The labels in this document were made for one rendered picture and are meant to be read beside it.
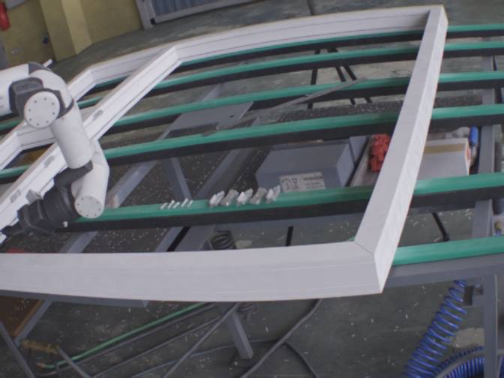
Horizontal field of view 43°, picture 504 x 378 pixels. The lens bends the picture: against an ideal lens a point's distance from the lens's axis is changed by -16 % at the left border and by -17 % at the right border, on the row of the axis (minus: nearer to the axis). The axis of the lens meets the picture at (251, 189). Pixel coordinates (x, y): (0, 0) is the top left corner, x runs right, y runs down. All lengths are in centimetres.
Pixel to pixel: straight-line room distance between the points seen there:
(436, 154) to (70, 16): 763
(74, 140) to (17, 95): 19
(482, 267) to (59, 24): 835
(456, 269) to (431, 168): 75
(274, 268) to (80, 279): 39
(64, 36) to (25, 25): 118
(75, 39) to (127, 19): 75
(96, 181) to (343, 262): 58
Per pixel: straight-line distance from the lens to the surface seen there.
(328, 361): 232
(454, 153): 181
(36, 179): 193
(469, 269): 109
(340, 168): 191
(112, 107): 226
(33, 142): 242
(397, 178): 122
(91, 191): 141
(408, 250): 115
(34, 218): 152
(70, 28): 908
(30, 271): 140
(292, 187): 196
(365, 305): 251
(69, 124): 134
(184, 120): 203
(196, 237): 205
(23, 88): 127
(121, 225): 161
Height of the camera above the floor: 149
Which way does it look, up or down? 25 degrees down
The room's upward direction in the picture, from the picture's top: 18 degrees counter-clockwise
